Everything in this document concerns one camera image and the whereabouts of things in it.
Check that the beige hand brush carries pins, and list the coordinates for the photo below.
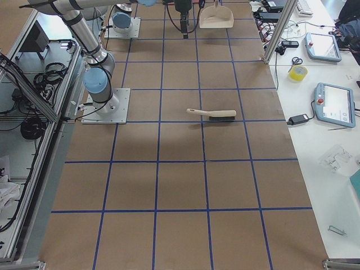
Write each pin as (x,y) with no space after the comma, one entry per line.
(217,115)

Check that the small black charger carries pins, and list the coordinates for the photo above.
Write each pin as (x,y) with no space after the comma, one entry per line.
(298,119)

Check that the blue teach pendant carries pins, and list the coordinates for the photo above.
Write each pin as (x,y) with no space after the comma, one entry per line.
(334,104)
(322,47)

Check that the beige plastic dustpan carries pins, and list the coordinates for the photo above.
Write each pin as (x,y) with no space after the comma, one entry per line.
(216,16)

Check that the clear plastic packaging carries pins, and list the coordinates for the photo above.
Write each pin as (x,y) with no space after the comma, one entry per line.
(334,157)

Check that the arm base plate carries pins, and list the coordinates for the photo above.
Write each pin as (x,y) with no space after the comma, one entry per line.
(131,32)
(115,111)

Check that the black scissors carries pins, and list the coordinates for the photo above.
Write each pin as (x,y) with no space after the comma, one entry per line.
(295,61)

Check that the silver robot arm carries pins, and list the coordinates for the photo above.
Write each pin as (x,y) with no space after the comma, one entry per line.
(121,17)
(97,79)

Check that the yellow tape roll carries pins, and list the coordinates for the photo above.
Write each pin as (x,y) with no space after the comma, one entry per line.
(297,73)

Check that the blue teach pendant near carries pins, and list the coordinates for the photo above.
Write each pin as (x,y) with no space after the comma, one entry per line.
(334,104)

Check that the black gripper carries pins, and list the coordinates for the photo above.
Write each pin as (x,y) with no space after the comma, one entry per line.
(181,6)

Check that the white crumpled cloth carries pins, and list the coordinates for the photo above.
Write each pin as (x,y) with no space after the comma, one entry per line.
(10,192)

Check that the aluminium frame post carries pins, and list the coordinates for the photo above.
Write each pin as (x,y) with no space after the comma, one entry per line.
(279,29)

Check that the blue teach pendant far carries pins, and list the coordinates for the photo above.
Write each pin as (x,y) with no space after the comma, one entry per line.
(322,47)

